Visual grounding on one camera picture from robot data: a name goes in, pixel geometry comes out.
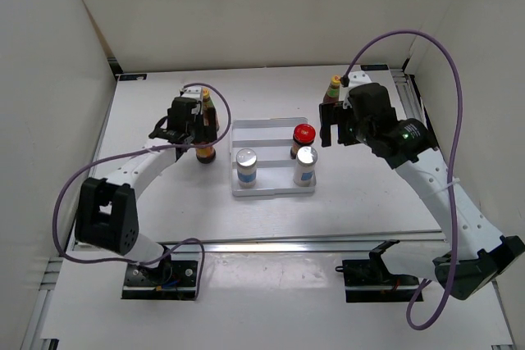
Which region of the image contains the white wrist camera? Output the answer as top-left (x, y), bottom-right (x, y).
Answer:
top-left (346, 71), bottom-right (372, 89)
top-left (180, 86), bottom-right (203, 115)

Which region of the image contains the left black corner label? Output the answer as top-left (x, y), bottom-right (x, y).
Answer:
top-left (118, 74), bottom-right (147, 81)

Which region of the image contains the aluminium front rail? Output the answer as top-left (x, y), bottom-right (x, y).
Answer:
top-left (44, 233), bottom-right (489, 265)

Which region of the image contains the purple cable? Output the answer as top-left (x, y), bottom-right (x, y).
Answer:
top-left (54, 82), bottom-right (233, 298)
top-left (340, 29), bottom-right (464, 330)

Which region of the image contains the silver-lid white shaker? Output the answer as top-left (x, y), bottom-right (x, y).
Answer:
top-left (293, 146), bottom-right (317, 187)
top-left (235, 148), bottom-right (258, 189)

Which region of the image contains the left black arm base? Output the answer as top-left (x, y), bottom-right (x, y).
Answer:
top-left (121, 257), bottom-right (200, 301)

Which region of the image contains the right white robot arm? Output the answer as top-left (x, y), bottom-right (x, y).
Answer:
top-left (319, 83), bottom-right (524, 300)

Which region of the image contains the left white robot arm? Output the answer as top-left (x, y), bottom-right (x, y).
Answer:
top-left (75, 90), bottom-right (217, 284)

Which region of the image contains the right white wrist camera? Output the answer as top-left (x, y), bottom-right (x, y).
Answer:
top-left (346, 71), bottom-right (372, 89)

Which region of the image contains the right black corner label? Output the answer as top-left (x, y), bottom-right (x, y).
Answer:
top-left (360, 64), bottom-right (389, 72)

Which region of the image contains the tall yellow-cap sauce bottle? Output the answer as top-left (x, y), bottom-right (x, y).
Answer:
top-left (203, 88), bottom-right (220, 131)
top-left (322, 75), bottom-right (341, 104)

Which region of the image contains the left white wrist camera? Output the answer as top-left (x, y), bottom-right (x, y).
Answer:
top-left (180, 86), bottom-right (203, 115)

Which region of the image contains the red-lid sauce jar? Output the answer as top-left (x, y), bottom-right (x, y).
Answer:
top-left (290, 123), bottom-right (316, 160)
top-left (195, 143), bottom-right (216, 164)

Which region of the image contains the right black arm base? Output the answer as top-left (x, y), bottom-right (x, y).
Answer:
top-left (335, 260), bottom-right (420, 303)

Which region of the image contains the white divided organizer tray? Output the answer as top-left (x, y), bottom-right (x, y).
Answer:
top-left (230, 117), bottom-right (316, 198)

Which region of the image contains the black corner label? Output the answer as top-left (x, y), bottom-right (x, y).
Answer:
top-left (360, 64), bottom-right (389, 72)
top-left (118, 74), bottom-right (147, 81)

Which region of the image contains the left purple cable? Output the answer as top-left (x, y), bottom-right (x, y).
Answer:
top-left (54, 82), bottom-right (233, 298)

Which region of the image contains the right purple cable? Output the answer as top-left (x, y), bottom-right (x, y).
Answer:
top-left (340, 29), bottom-right (464, 330)

